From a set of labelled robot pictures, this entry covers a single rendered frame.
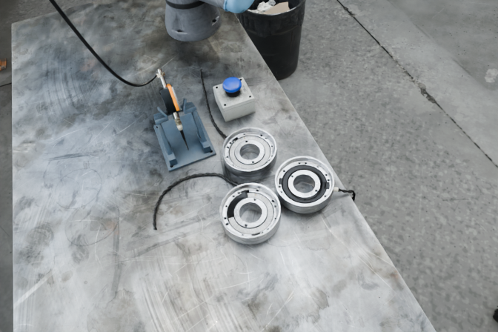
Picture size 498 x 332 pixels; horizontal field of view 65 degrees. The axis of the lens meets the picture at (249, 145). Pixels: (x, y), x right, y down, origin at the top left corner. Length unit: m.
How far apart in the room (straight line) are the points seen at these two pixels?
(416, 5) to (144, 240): 2.27
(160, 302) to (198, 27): 0.66
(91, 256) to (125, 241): 0.06
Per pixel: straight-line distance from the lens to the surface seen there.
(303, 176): 0.73
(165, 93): 0.74
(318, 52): 2.24
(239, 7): 0.90
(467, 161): 1.91
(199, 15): 1.04
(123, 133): 0.89
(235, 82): 0.82
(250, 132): 0.78
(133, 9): 1.24
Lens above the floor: 1.44
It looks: 53 degrees down
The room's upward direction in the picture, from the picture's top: 7 degrees counter-clockwise
